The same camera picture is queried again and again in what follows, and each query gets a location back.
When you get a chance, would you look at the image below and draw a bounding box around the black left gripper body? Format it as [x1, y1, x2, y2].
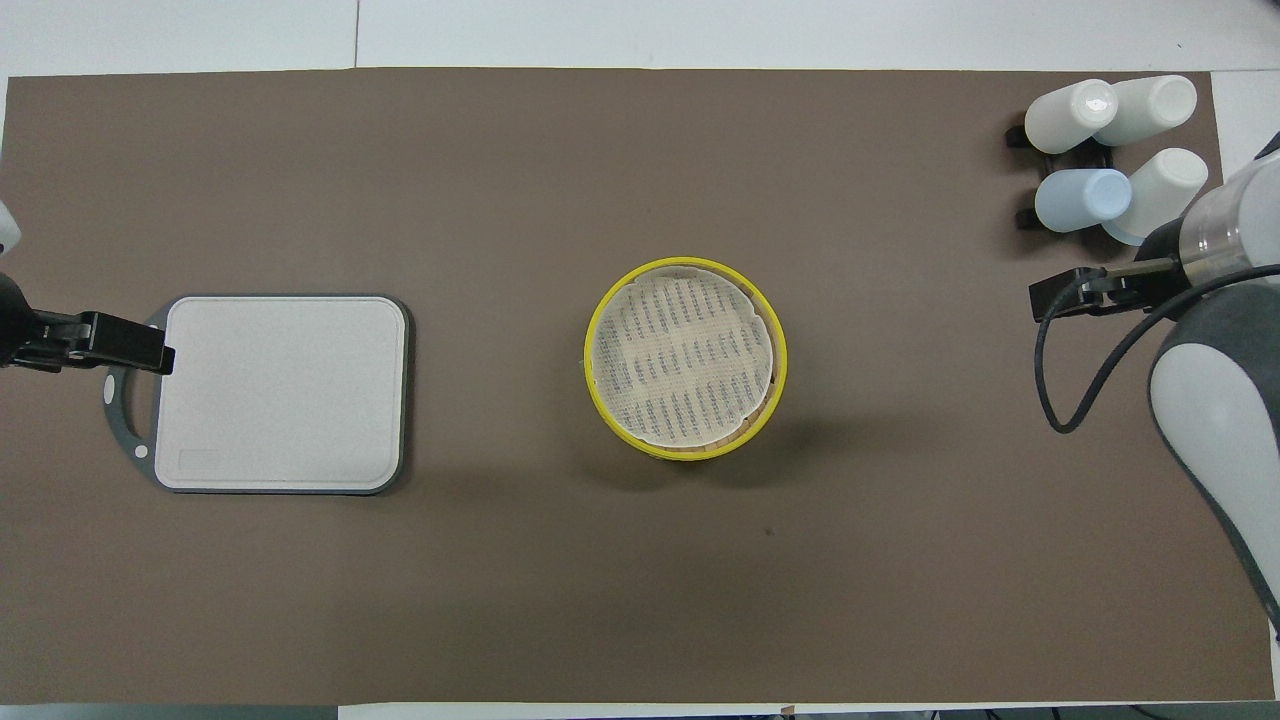
[0, 272, 39, 369]

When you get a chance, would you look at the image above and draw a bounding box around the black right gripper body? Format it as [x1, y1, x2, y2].
[1140, 222, 1191, 296]

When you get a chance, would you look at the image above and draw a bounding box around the white mesh steamer liner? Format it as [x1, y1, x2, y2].
[594, 268, 776, 448]

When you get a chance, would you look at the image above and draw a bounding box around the white plastic cup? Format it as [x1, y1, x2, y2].
[1095, 75, 1198, 147]
[1103, 148, 1209, 246]
[1025, 80, 1119, 155]

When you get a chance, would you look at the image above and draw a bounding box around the light blue plastic cup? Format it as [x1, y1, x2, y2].
[1035, 168, 1133, 234]

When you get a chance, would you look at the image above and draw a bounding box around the black cup rack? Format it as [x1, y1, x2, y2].
[1005, 118, 1113, 233]

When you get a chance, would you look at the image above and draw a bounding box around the white cutting board grey rim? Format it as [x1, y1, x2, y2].
[103, 293, 411, 496]

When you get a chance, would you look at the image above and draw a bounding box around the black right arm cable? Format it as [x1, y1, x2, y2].
[1033, 262, 1280, 434]

